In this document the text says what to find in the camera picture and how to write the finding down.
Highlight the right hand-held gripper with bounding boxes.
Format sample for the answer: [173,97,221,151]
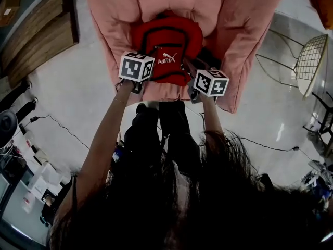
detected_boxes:
[187,68,230,105]

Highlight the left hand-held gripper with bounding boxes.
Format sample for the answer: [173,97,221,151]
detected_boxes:
[118,51,156,95]

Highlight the red backpack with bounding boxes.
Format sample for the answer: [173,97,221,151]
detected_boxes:
[131,12,204,86]

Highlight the pink cushioned seat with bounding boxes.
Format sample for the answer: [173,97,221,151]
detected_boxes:
[79,0,286,115]

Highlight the person's left forearm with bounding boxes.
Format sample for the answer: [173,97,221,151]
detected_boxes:
[74,80,136,192]

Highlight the person's right forearm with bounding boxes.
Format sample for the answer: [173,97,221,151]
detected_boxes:
[198,94,227,140]

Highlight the person's black trouser legs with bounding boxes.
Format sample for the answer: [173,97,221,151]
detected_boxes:
[123,101,201,178]

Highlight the wooden plank table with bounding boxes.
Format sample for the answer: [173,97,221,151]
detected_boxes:
[0,0,80,89]

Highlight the black office chair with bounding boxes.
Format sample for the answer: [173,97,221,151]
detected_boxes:
[0,109,19,148]

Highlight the orange cushion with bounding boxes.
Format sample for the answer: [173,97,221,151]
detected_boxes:
[302,0,333,31]

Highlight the black floor cable with plug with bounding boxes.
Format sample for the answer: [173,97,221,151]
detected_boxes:
[239,136,325,164]

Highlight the black floor cable with adapter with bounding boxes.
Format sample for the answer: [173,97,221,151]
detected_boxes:
[29,115,91,151]

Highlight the wire mesh chair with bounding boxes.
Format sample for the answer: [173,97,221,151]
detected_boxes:
[255,27,330,101]

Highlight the black metal frame chair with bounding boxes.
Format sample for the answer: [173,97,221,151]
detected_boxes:
[302,91,333,141]

